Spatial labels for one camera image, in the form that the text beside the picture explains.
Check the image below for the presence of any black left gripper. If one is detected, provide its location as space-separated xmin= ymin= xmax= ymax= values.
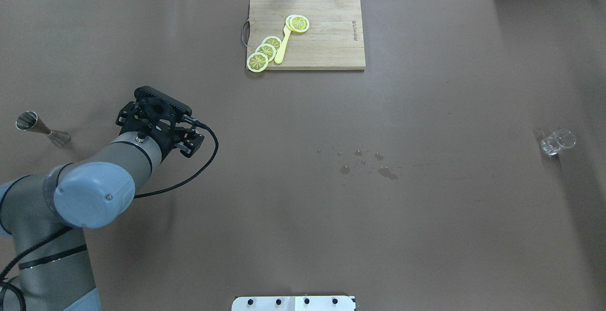
xmin=116 ymin=103 xmax=204 ymax=160

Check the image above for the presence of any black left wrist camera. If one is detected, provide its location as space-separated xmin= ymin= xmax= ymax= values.
xmin=134 ymin=85 xmax=192 ymax=120

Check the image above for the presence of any bamboo cutting board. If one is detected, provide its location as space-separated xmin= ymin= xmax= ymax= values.
xmin=247 ymin=0 xmax=366 ymax=71

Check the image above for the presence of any lower lemon slice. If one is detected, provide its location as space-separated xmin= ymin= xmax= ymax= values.
xmin=262 ymin=36 xmax=282 ymax=50

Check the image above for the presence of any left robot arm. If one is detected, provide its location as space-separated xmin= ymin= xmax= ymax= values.
xmin=1 ymin=102 xmax=219 ymax=311

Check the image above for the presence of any middle lemon slice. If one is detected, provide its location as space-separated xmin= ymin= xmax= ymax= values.
xmin=256 ymin=43 xmax=277 ymax=62

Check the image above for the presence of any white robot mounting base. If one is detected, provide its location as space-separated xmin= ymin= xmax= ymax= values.
xmin=231 ymin=295 xmax=357 ymax=311

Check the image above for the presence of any steel jigger cup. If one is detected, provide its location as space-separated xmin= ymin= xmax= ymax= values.
xmin=15 ymin=111 xmax=71 ymax=147

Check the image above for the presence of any lemon slice on spoon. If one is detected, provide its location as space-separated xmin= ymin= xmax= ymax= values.
xmin=285 ymin=15 xmax=311 ymax=33

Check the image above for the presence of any clear glass measuring beaker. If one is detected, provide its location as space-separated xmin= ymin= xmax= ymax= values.
xmin=540 ymin=128 xmax=577 ymax=156

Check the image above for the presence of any yellow plastic spoon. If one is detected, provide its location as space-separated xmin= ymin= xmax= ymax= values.
xmin=274 ymin=23 xmax=292 ymax=64

